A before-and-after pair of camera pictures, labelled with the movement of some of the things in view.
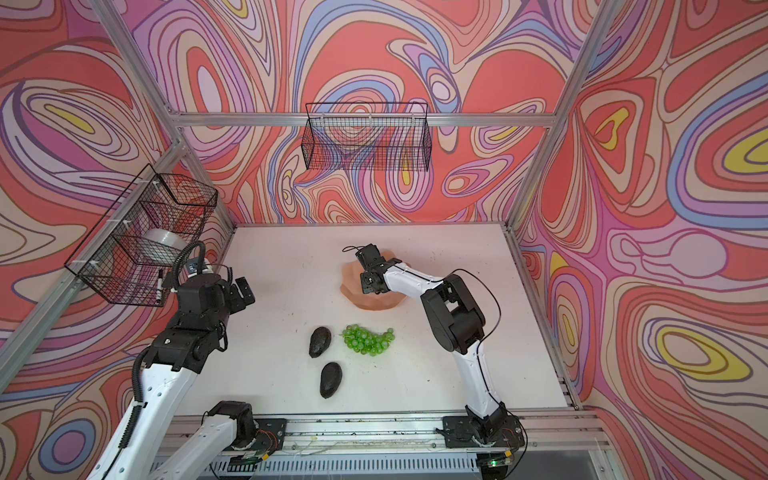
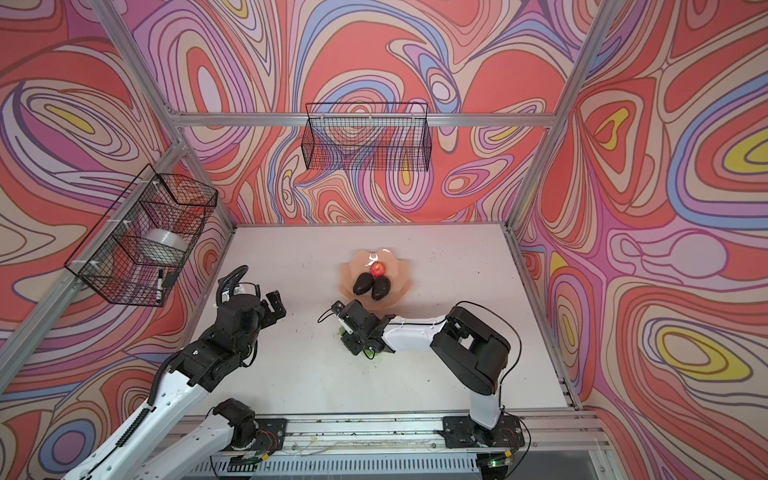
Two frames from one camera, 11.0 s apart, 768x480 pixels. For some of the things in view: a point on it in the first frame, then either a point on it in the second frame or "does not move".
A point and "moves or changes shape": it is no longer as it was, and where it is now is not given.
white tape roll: [161, 246] does not move
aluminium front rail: [555, 446] does not move
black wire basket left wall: [130, 255] does not move
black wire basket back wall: [367, 137] does not move
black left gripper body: [236, 301] → [268, 317]
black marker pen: [160, 287] does not move
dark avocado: [330, 378] moves or changes shape
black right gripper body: [367, 283] → [355, 342]
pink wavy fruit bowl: [351, 286] does not move
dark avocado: [319, 341] moves or changes shape
